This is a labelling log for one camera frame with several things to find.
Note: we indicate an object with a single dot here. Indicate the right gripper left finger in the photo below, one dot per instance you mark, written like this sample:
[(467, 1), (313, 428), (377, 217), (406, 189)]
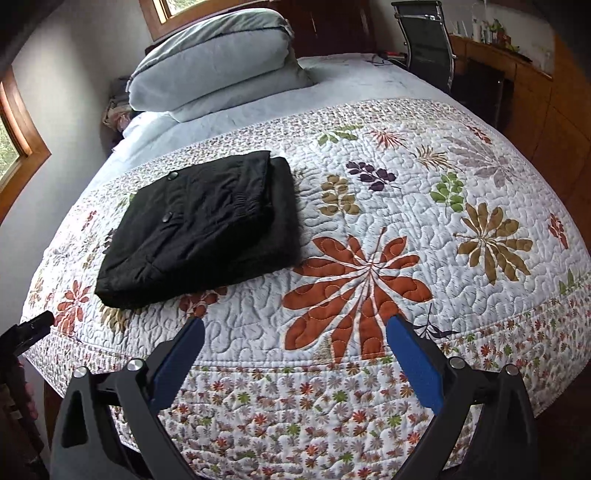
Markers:
[(107, 426)]

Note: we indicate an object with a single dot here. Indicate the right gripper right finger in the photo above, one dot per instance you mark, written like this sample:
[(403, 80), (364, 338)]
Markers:
[(503, 445)]

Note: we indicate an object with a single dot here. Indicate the black pants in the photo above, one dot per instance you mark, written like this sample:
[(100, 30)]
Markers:
[(200, 228)]

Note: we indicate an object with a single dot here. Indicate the person left hand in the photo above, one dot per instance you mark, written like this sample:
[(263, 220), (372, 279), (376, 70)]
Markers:
[(29, 394)]

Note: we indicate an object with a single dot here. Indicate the floral quilted bedspread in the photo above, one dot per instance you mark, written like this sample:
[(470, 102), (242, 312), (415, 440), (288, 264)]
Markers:
[(407, 207)]

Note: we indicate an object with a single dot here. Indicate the wooden framed window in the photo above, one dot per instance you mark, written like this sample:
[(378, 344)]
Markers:
[(24, 139), (162, 18)]

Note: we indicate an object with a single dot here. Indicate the crumpled clothes beside bed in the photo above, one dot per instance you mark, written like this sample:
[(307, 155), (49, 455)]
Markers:
[(118, 113)]

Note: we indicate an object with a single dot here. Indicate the wooden desk cabinet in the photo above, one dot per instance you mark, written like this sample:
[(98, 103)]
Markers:
[(549, 119)]

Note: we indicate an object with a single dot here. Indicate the light blue bed sheet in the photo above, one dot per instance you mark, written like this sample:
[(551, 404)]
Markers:
[(338, 79)]

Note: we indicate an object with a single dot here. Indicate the folded light blue duvet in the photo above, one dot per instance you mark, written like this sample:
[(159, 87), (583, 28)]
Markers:
[(219, 63)]

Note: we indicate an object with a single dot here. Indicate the black mesh office chair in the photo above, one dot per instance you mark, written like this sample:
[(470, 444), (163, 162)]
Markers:
[(430, 54)]

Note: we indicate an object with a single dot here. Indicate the dark wooden headboard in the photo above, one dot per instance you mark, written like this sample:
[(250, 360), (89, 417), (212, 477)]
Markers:
[(328, 27)]

